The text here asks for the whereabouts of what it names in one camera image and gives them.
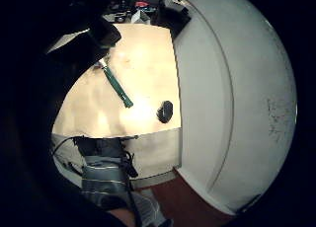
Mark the large white plate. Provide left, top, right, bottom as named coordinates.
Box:
left=172, top=0, right=298, bottom=217

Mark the grey box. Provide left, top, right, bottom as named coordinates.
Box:
left=130, top=9, right=152, bottom=26

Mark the small black round cap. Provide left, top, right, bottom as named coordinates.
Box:
left=156, top=100, right=175, bottom=124

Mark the thin black cable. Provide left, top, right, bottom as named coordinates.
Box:
left=118, top=147, right=143, bottom=227

